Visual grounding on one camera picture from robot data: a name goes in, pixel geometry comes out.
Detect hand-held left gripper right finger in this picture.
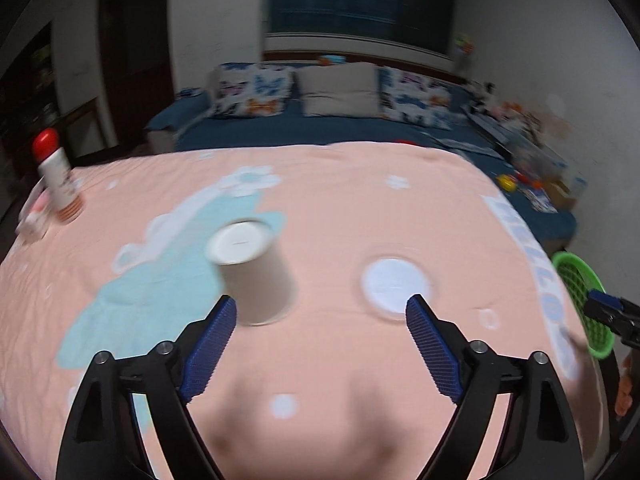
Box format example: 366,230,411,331
405,293,586,480

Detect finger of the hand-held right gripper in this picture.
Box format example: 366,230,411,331
585,289,640,348

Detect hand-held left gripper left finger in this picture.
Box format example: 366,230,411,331
55,294,238,480

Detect green plastic basket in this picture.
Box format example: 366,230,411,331
551,251,616,361

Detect white paper cup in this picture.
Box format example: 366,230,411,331
206,217,296,326

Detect person's right hand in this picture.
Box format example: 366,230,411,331
616,354,638,417

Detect clear round plastic lid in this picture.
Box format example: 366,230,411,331
360,256,433,321

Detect pile of toys and boxes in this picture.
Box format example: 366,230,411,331
462,80,586,213

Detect pink printed blanket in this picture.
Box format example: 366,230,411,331
0,142,613,480

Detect small pink and white box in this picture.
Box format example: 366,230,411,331
15,182,53,238

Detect red-capped white bottle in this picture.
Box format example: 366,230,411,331
31,128,85,223

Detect bed with blue sheet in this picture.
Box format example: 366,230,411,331
145,62,576,256

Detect butterfly print pillow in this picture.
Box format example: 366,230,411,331
209,62,296,118
377,67,468,128

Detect beige pillow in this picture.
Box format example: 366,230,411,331
295,62,381,118

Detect dark wooden door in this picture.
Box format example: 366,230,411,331
97,0,173,153

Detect dark shelf cabinet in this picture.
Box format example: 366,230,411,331
0,22,58,221

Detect dark window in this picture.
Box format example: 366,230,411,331
264,0,460,58

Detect colourful wall hanging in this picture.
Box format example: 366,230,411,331
452,32,476,73

